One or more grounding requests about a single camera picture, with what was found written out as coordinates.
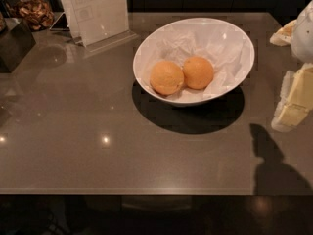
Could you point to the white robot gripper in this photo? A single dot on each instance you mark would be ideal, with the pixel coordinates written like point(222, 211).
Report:
point(303, 38)

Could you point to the orange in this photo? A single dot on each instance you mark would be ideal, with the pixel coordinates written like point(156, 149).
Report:
point(198, 72)
point(166, 78)

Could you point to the white ceramic bowl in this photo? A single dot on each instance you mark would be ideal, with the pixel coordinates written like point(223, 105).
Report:
point(241, 69)

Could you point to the white paper bowl liner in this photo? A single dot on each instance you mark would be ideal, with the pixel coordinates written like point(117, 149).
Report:
point(208, 43)

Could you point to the clear acrylic sign holder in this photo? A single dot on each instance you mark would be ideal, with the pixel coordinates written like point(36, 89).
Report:
point(98, 24)

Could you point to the glass jar of dried snacks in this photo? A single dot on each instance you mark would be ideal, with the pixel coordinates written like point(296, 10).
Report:
point(36, 13)

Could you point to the dark box on table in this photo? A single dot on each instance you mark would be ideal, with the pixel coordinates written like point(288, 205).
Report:
point(16, 40)

